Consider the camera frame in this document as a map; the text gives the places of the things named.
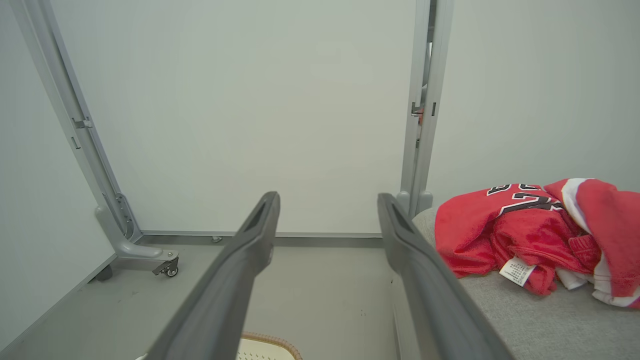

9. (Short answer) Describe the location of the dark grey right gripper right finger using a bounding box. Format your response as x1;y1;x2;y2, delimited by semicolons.
377;193;516;360

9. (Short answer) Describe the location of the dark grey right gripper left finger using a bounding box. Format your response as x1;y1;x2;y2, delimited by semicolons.
142;191;281;360

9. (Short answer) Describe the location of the red and white jersey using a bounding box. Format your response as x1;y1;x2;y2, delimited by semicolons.
434;177;640;309

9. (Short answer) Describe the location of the wicker laundry basket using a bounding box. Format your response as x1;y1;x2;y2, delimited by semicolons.
135;331;304;360

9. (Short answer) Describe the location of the grey partition base rail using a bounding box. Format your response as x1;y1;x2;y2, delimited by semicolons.
140;230;385;249

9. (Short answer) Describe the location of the grey upright partition post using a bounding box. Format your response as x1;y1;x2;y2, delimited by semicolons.
397;0;455;219

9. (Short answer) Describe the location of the grey slanted partition post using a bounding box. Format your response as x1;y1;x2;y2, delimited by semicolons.
10;0;143;241

